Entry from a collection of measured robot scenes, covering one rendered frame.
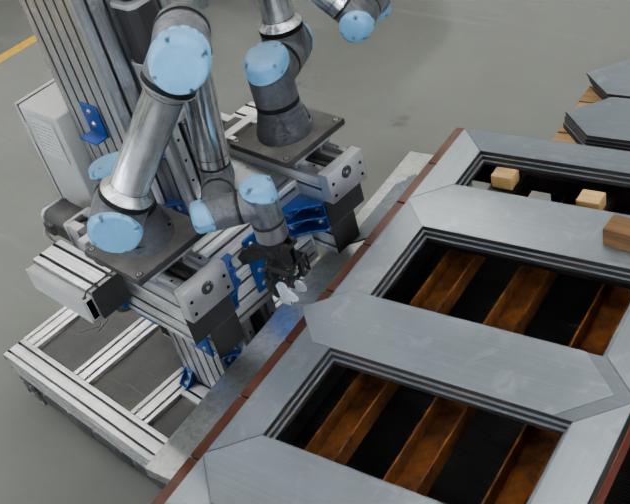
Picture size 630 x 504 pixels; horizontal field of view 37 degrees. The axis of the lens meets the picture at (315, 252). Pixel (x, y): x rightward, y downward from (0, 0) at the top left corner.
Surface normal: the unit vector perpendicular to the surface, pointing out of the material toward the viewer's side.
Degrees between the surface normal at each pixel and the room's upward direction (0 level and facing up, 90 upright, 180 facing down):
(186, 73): 84
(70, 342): 0
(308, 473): 0
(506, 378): 0
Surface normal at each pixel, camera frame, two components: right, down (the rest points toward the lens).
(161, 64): 0.13, 0.51
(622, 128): -0.22, -0.76
